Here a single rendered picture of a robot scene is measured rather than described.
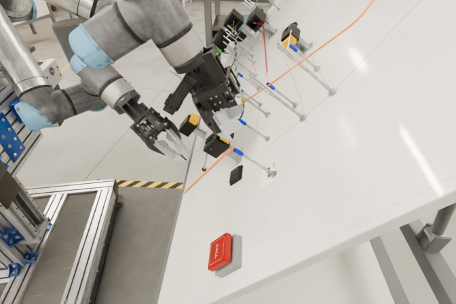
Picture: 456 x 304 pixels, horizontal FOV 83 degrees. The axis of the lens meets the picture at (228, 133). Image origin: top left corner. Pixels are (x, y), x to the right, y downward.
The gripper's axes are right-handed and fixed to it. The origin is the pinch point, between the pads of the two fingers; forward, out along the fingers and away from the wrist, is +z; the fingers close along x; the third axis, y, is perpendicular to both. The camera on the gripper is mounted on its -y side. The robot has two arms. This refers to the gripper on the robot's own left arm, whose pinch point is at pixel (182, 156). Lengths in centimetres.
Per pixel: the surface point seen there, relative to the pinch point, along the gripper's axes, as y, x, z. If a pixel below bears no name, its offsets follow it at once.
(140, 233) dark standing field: -108, -59, 18
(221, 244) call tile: 24.3, -4.9, 15.2
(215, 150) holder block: 8.2, 6.8, 4.2
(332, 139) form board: 31.6, 20.0, 14.3
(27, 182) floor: -155, -106, -68
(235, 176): 11.0, 5.8, 11.5
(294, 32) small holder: 11.1, 40.7, -2.6
